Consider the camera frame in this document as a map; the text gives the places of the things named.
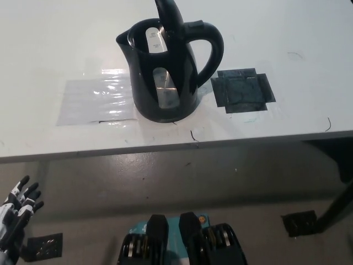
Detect black tape patch on desk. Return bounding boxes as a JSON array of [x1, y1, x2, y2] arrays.
[[210, 67, 277, 114]]

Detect black floor plate right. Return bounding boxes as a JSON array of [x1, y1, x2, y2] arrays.
[[281, 210, 320, 237]]

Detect black table frame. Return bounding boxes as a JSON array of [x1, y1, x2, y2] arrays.
[[302, 137, 353, 184]]

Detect clear plastic sheet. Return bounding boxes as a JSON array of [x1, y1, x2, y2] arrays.
[[56, 67, 138, 128]]

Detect black table leg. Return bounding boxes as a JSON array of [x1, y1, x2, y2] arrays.
[[316, 184, 353, 235]]

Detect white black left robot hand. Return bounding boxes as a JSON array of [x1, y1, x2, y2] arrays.
[[0, 175, 45, 264]]

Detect black electric kettle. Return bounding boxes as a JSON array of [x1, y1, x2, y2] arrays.
[[115, 0, 224, 124]]

